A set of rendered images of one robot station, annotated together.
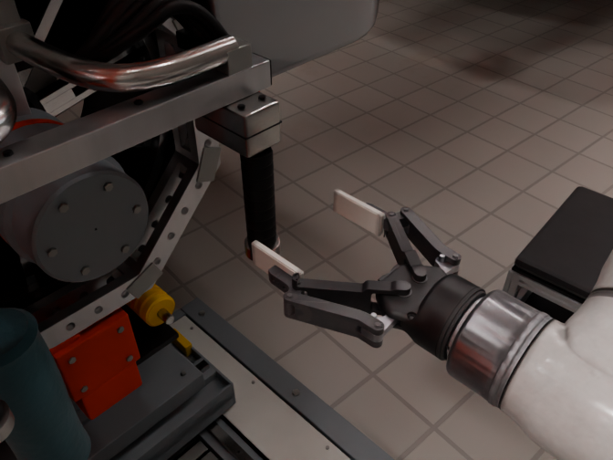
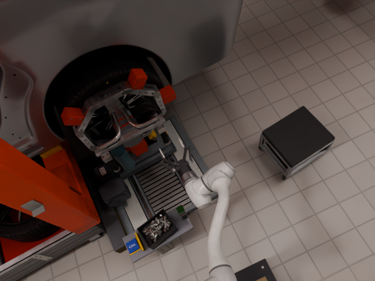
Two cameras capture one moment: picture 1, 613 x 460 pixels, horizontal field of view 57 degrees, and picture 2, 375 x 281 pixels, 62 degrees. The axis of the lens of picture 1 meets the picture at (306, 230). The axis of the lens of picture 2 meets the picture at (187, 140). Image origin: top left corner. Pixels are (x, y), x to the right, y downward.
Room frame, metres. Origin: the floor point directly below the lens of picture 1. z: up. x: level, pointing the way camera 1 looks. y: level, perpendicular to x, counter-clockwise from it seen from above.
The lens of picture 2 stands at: (-0.18, -0.51, 2.46)
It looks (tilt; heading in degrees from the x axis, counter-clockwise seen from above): 63 degrees down; 31
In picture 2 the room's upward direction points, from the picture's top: 15 degrees counter-clockwise
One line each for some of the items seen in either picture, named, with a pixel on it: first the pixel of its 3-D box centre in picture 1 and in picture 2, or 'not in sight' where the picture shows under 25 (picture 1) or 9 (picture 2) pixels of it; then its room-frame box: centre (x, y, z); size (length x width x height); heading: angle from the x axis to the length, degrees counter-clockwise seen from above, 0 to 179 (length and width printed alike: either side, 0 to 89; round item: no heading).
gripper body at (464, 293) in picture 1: (425, 302); (182, 167); (0.37, -0.11, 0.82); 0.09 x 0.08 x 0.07; 46
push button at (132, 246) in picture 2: not in sight; (133, 246); (-0.09, 0.12, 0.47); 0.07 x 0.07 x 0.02; 46
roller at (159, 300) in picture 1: (121, 277); (145, 124); (0.72, 0.33, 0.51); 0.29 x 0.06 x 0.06; 46
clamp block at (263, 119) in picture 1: (235, 114); (158, 124); (0.55, 0.08, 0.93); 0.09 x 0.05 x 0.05; 46
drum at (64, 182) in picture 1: (47, 188); (126, 127); (0.52, 0.29, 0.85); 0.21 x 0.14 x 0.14; 46
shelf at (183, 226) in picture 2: not in sight; (158, 233); (0.03, 0.00, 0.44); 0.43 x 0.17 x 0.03; 136
